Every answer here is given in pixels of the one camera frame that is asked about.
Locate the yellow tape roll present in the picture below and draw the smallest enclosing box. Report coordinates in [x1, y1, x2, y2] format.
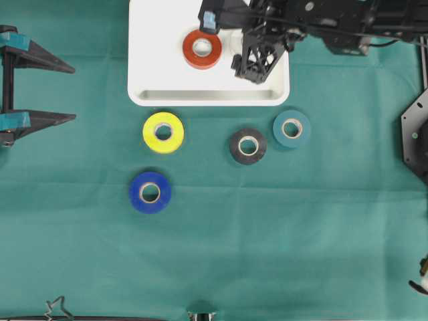
[142, 112, 185, 154]

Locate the metal bracket bottom edge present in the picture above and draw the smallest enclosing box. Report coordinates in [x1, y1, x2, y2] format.
[187, 311, 217, 321]

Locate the teal tape roll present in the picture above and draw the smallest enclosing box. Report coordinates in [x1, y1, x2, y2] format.
[273, 110, 312, 149]

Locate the white tape roll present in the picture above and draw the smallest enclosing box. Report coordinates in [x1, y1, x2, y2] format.
[229, 30, 243, 56]

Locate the white object right edge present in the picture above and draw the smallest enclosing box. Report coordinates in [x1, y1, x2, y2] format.
[408, 255, 428, 296]

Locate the white plastic tray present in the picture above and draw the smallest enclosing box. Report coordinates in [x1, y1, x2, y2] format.
[128, 1, 290, 107]

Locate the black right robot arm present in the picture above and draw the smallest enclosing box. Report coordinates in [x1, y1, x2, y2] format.
[224, 1, 427, 84]

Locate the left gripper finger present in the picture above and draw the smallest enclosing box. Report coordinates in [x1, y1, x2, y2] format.
[1, 31, 75, 74]
[1, 111, 76, 134]

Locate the metal wire clip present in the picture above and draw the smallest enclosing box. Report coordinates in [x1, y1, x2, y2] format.
[44, 296, 74, 321]

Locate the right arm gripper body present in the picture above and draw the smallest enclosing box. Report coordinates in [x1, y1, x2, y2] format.
[231, 1, 301, 84]

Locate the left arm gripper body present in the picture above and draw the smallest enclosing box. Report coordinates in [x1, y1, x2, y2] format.
[1, 44, 17, 147]

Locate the red tape roll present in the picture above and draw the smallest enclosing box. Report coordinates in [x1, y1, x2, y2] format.
[182, 29, 222, 70]

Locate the black tape roll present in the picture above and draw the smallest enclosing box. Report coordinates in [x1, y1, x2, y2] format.
[229, 128, 267, 165]

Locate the blue tape roll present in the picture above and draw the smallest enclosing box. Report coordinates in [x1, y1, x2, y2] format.
[128, 171, 172, 214]

